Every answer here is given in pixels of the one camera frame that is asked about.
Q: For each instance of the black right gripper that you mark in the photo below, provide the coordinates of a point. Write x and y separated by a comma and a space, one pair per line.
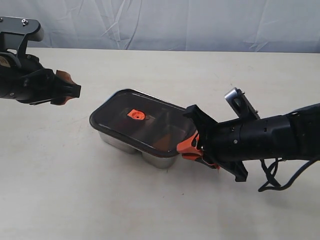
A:
210, 144

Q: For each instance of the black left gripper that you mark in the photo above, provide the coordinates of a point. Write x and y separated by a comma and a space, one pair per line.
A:
25, 80

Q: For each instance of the stainless steel lunch box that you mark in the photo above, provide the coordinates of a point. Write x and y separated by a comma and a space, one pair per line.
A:
140, 147

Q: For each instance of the transparent lid with orange valve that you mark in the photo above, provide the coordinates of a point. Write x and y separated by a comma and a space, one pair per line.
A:
142, 122

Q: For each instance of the yellow toy cheese wedge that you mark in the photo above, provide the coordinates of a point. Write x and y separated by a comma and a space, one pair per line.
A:
164, 143

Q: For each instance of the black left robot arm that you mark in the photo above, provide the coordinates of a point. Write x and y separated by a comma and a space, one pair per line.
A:
25, 80

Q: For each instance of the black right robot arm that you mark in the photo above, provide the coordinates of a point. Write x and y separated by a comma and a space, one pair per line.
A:
291, 136

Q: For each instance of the grey backdrop cloth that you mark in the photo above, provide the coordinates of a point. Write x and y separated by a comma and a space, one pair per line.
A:
287, 26

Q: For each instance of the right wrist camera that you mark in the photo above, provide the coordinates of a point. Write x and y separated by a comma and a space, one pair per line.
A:
238, 101

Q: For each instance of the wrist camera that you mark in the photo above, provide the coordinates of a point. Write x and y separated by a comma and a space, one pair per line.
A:
238, 101
15, 32

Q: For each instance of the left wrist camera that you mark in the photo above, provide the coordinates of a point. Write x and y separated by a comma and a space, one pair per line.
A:
15, 32

